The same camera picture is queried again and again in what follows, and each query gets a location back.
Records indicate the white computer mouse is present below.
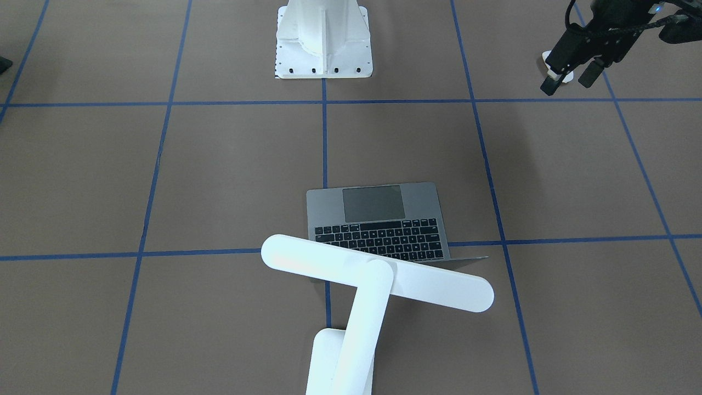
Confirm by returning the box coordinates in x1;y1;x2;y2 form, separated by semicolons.
542;50;574;83

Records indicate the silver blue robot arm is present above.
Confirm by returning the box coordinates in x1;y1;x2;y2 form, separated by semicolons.
541;1;701;97

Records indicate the grey laptop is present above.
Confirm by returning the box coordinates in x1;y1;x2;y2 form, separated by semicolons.
305;182;482;270

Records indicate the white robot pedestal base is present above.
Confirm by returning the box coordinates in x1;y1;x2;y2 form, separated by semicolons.
274;1;373;78

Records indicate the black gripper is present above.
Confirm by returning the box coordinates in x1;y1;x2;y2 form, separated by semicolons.
541;1;659;97

